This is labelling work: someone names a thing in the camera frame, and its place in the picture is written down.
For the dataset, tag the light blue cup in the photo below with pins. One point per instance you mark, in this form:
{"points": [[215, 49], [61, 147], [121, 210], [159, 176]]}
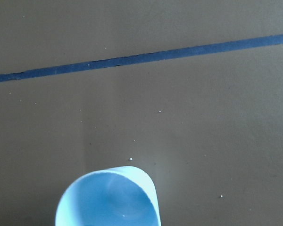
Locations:
{"points": [[120, 196]]}

